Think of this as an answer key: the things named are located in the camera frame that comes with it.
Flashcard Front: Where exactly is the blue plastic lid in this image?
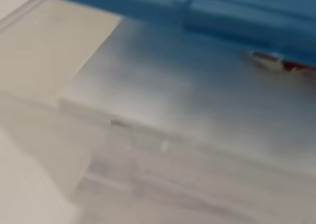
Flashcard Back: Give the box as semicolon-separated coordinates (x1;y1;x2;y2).
47;0;316;68

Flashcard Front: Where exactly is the red snack packet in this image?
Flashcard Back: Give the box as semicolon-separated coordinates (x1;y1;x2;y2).
251;50;313;74

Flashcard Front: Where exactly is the white flat box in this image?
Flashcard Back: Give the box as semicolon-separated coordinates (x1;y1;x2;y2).
78;151;316;224
58;18;316;173

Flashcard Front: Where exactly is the clear plastic box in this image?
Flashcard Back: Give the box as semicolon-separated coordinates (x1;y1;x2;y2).
0;0;316;224

